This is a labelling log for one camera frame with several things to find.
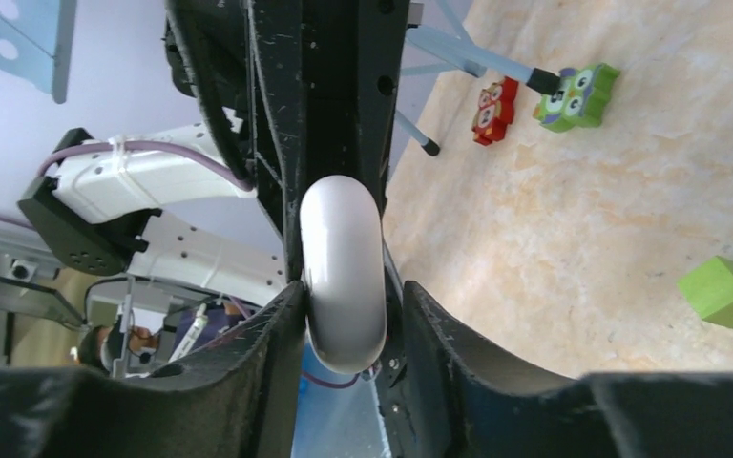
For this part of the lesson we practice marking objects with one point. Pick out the green owl block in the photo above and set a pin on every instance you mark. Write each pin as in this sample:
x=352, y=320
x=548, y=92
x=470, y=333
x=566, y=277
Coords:
x=580, y=100

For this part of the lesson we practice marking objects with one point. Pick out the white earbud charging case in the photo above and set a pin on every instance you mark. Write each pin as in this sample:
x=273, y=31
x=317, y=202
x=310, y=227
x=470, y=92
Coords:
x=342, y=241

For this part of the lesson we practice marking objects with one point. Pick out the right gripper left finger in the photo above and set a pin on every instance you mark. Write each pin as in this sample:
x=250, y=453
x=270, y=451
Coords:
x=236, y=396

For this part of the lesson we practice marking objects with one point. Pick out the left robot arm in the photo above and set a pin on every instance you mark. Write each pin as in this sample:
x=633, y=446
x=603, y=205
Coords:
x=102, y=212

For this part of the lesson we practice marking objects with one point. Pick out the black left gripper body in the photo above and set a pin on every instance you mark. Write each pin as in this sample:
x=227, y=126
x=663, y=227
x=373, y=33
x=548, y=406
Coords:
x=351, y=65

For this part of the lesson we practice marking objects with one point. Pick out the aluminium frame rail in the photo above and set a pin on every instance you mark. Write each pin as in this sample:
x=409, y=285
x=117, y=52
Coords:
x=30, y=259

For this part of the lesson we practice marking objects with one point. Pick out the light blue tripod stand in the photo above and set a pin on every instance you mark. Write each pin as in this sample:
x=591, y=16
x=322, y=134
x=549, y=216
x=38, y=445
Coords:
x=458, y=52

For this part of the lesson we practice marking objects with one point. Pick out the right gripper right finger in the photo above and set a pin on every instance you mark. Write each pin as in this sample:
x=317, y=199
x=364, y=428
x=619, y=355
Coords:
x=472, y=398

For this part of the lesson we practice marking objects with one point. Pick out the red owl block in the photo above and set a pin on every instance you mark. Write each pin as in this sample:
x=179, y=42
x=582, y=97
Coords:
x=495, y=111

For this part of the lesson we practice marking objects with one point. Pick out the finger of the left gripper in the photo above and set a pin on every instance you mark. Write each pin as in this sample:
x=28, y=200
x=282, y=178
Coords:
x=275, y=46
x=194, y=53

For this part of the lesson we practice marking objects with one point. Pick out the green wooden cube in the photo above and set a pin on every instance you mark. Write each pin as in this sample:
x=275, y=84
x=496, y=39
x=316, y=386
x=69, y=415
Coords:
x=708, y=289

